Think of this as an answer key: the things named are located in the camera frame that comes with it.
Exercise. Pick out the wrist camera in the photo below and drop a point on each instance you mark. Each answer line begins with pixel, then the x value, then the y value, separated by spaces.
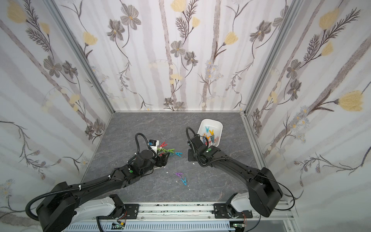
pixel 153 144
pixel 197 141

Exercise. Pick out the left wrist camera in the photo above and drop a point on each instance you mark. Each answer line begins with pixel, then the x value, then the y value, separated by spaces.
pixel 153 144

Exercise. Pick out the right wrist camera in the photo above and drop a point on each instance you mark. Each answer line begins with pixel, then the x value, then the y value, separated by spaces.
pixel 197 141

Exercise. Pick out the aluminium corner post right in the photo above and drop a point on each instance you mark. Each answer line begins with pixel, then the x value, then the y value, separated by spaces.
pixel 283 32

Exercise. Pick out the white plastic storage box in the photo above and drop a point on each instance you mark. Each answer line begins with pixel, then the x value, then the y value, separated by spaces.
pixel 214 125

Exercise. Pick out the dark red clothespin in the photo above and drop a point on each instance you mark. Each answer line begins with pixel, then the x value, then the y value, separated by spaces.
pixel 163 144

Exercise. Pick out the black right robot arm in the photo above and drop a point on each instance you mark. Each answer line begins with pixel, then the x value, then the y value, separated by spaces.
pixel 263 191

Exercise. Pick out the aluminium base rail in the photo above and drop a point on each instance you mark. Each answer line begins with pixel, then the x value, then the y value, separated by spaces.
pixel 187 217

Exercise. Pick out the aluminium corner post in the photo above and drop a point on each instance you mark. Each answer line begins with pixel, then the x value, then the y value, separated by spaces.
pixel 78 51
pixel 283 32

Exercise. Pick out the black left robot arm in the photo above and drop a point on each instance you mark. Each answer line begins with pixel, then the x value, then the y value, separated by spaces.
pixel 67 204

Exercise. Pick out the purple clothespin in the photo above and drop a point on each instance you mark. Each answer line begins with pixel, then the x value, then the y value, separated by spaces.
pixel 179 174

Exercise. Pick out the aluminium corner post left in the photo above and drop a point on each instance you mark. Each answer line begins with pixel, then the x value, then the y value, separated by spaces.
pixel 78 51

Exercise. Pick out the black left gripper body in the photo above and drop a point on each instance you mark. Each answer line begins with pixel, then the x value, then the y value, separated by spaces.
pixel 162 159

